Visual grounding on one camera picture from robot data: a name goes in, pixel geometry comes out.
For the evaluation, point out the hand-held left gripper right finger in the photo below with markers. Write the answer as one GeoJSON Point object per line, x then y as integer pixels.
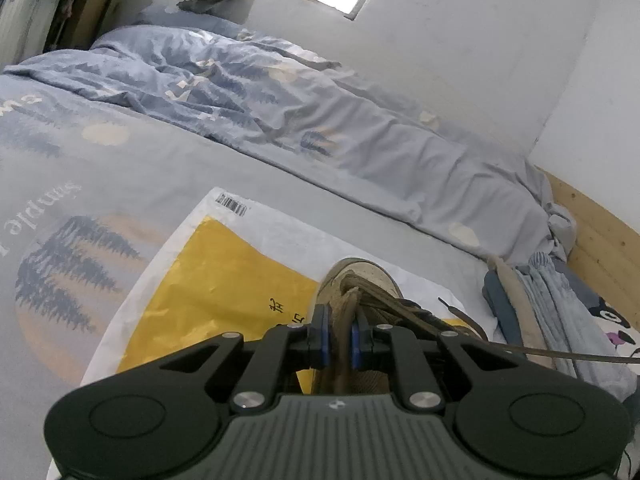
{"type": "Point", "coordinates": [356, 345]}

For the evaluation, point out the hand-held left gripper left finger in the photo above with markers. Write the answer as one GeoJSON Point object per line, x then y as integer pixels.
{"type": "Point", "coordinates": [325, 335]}

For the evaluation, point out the beige canvas shoe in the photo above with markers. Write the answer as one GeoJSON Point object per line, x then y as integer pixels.
{"type": "Point", "coordinates": [370, 275]}

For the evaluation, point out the brown shoelace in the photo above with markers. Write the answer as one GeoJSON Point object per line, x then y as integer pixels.
{"type": "Point", "coordinates": [550, 353]}

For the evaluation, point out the yellow and white plastic bag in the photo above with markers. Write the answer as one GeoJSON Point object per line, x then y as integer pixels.
{"type": "Point", "coordinates": [225, 280]}

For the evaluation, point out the dark blue folded cloth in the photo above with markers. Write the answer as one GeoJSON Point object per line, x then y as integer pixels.
{"type": "Point", "coordinates": [500, 305]}

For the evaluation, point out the beige cloth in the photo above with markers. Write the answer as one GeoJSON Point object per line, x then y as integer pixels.
{"type": "Point", "coordinates": [520, 300]}

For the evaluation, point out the light blue garment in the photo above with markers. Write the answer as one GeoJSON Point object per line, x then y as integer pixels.
{"type": "Point", "coordinates": [555, 310]}

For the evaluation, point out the blue tree print duvet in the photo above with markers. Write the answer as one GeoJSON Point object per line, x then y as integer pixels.
{"type": "Point", "coordinates": [300, 110]}

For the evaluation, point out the grey-blue tree print bed sheet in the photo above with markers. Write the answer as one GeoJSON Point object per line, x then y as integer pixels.
{"type": "Point", "coordinates": [150, 175]}

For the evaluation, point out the cartoon print cushion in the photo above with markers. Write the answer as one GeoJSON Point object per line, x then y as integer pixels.
{"type": "Point", "coordinates": [610, 315]}

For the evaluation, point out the wooden bed board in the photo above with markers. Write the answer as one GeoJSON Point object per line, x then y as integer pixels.
{"type": "Point", "coordinates": [600, 230]}

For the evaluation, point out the cardboard box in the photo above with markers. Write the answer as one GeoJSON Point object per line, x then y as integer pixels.
{"type": "Point", "coordinates": [92, 20]}

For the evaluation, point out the white suitcase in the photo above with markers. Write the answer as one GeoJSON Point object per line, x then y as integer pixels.
{"type": "Point", "coordinates": [25, 20]}

